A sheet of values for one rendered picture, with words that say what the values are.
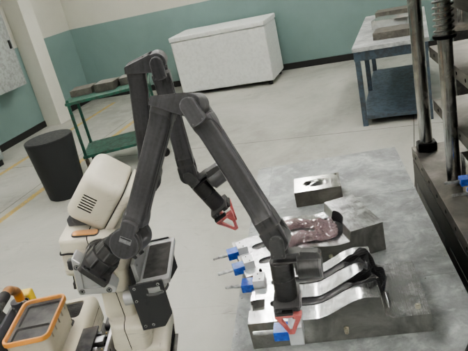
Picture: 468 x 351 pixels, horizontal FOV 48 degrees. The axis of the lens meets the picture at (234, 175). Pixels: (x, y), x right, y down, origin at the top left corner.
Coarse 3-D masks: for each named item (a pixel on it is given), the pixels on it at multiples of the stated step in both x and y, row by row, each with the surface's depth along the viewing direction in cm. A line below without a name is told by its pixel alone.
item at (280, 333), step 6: (288, 318) 137; (276, 324) 138; (288, 324) 135; (300, 324) 134; (264, 330) 138; (270, 330) 138; (276, 330) 136; (282, 330) 136; (300, 330) 134; (276, 336) 136; (282, 336) 135; (288, 336) 135; (294, 336) 135; (300, 336) 134; (294, 342) 135; (300, 342) 135
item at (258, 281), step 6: (258, 276) 166; (264, 276) 166; (246, 282) 167; (252, 282) 164; (258, 282) 164; (264, 282) 164; (228, 288) 168; (246, 288) 166; (252, 288) 166; (258, 288) 165
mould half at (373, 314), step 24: (360, 264) 157; (384, 264) 167; (408, 264) 164; (264, 288) 164; (312, 288) 160; (360, 288) 146; (408, 288) 154; (264, 312) 153; (312, 312) 150; (336, 312) 145; (360, 312) 144; (384, 312) 144; (408, 312) 144; (264, 336) 151; (312, 336) 149; (336, 336) 149; (360, 336) 148
